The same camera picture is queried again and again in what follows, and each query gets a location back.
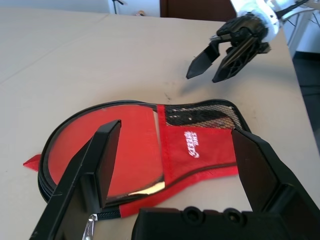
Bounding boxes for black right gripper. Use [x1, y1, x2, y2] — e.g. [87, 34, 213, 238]
[186, 14, 273, 84]

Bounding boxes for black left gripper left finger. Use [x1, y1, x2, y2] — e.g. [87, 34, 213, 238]
[29, 119, 123, 240]

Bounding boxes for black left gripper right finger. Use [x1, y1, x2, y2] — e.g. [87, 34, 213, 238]
[231, 128, 320, 240]

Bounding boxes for silver zipper pull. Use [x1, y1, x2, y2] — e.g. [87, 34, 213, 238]
[81, 213, 98, 240]

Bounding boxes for red black paddle case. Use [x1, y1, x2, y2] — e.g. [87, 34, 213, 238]
[22, 98, 252, 221]

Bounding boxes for brown wooden door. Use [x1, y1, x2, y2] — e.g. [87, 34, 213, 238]
[159, 0, 237, 23]

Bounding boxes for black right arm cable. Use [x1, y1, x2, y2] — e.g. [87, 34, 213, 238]
[274, 0, 309, 19]

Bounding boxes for black camera tripod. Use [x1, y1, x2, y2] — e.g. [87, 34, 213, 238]
[109, 0, 127, 16]

